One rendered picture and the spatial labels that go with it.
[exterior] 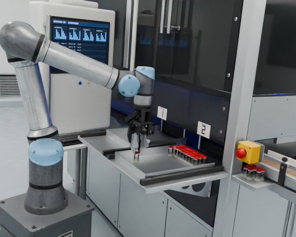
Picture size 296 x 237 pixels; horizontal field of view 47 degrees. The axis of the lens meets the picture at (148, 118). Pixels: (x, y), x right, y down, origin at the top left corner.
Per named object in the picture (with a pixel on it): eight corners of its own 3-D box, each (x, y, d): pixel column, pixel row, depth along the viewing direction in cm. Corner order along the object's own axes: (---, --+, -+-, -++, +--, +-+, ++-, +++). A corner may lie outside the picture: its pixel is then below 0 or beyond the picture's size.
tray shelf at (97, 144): (154, 131, 205) (154, 128, 204) (241, 175, 147) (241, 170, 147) (77, 138, 180) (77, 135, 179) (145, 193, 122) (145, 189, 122)
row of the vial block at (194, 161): (174, 154, 160) (175, 145, 159) (198, 168, 145) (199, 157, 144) (170, 154, 159) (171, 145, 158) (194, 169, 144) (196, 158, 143)
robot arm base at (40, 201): (37, 219, 114) (37, 192, 111) (15, 202, 123) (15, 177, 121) (75, 205, 125) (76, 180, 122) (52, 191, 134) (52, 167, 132)
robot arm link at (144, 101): (130, 92, 139) (148, 92, 143) (130, 104, 140) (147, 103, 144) (140, 96, 133) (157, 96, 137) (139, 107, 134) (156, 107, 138)
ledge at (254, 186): (254, 174, 148) (254, 170, 148) (279, 186, 138) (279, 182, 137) (230, 179, 141) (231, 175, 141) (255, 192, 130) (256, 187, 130)
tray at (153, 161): (178, 151, 166) (178, 144, 165) (214, 170, 144) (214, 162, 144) (114, 159, 149) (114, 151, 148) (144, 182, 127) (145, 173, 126)
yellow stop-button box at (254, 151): (248, 156, 141) (250, 139, 140) (261, 162, 135) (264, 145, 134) (235, 158, 137) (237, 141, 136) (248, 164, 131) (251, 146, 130)
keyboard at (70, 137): (108, 130, 219) (108, 127, 218) (121, 136, 209) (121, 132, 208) (50, 140, 192) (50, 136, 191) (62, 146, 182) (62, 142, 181)
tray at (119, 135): (159, 130, 200) (159, 124, 199) (186, 144, 179) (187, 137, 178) (105, 135, 182) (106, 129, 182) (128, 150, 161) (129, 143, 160)
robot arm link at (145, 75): (132, 65, 138) (152, 67, 140) (130, 92, 140) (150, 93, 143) (137, 67, 131) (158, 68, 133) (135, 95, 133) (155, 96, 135)
